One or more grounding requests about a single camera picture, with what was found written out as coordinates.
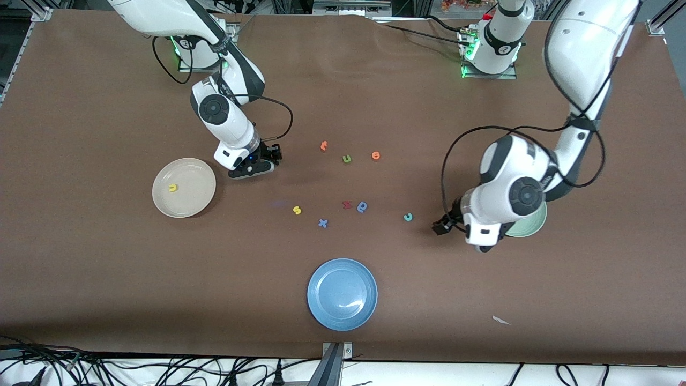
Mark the green plate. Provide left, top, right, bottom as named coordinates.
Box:
left=506, top=201, right=548, bottom=238

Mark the beige brown plate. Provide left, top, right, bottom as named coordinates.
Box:
left=152, top=157, right=217, bottom=219

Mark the blue plate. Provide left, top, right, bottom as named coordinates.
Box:
left=307, top=258, right=379, bottom=332

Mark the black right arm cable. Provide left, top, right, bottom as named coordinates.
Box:
left=152, top=35, right=294, bottom=143

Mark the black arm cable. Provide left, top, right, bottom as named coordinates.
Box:
left=152, top=35, right=294, bottom=143
left=441, top=0, right=644, bottom=220

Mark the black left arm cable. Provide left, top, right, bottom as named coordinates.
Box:
left=441, top=0, right=644, bottom=220

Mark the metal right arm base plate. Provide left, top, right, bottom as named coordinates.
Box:
left=178, top=21, right=237, bottom=73

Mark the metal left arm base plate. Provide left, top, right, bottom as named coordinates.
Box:
left=459, top=29, right=518, bottom=80

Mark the grey metal rail box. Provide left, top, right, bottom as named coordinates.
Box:
left=312, top=0, right=392, bottom=17

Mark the grey metal mount post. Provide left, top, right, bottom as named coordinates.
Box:
left=307, top=342, right=354, bottom=386

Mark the black base cable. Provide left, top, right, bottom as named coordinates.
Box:
left=426, top=15, right=466, bottom=33
left=383, top=24, right=468, bottom=46

